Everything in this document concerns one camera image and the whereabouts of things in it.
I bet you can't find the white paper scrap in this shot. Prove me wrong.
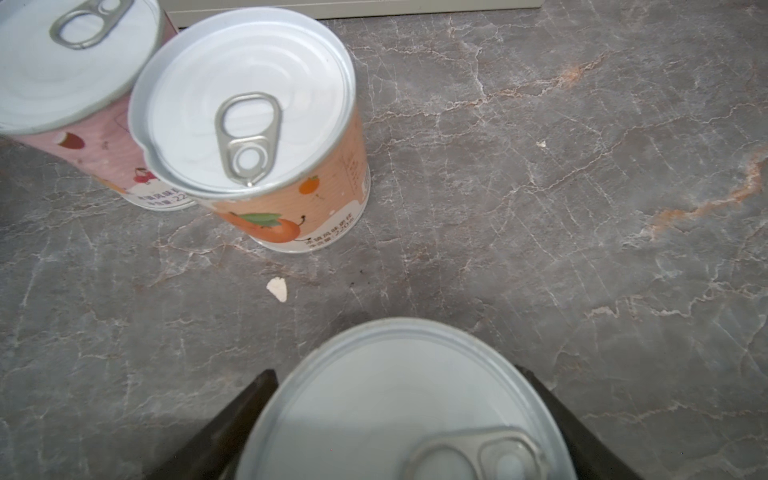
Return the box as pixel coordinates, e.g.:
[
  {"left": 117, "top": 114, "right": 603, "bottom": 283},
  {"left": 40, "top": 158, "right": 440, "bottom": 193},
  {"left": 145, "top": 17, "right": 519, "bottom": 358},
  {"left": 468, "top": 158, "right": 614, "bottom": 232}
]
[{"left": 266, "top": 277, "right": 288, "bottom": 303}]

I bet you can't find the yellow label can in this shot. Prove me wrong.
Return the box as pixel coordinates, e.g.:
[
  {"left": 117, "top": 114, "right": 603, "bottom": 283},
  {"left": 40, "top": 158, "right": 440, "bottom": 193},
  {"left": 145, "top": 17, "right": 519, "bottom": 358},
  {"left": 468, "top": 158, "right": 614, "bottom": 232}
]
[{"left": 236, "top": 318, "right": 576, "bottom": 479}]

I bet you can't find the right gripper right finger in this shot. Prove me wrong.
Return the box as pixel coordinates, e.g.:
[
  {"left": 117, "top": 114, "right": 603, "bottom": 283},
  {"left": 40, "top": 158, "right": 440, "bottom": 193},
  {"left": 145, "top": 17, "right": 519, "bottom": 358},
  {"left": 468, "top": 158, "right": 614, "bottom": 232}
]
[{"left": 516, "top": 365, "right": 641, "bottom": 480}]

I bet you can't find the pink label can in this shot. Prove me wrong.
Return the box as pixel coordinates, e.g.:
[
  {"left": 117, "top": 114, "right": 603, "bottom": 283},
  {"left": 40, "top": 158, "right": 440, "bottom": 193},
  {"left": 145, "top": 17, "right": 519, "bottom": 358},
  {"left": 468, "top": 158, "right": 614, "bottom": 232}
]
[{"left": 1, "top": 1, "right": 195, "bottom": 211}]

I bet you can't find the orange persimmon label can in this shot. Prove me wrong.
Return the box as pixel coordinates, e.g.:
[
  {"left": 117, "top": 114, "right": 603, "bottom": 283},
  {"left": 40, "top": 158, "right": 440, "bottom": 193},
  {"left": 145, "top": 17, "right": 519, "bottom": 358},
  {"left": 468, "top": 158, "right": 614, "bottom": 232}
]
[{"left": 128, "top": 7, "right": 371, "bottom": 253}]

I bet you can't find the grey metal cabinet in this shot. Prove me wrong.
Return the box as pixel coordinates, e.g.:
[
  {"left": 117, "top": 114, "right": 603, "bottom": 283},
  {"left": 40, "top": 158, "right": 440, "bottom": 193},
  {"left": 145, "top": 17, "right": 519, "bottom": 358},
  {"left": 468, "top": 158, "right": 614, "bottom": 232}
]
[{"left": 159, "top": 0, "right": 543, "bottom": 27}]

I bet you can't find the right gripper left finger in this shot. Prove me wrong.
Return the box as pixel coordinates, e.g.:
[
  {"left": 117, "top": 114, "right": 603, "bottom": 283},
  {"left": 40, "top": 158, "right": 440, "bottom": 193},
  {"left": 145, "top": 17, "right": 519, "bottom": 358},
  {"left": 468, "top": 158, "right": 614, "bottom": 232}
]
[{"left": 145, "top": 369, "right": 279, "bottom": 479}]

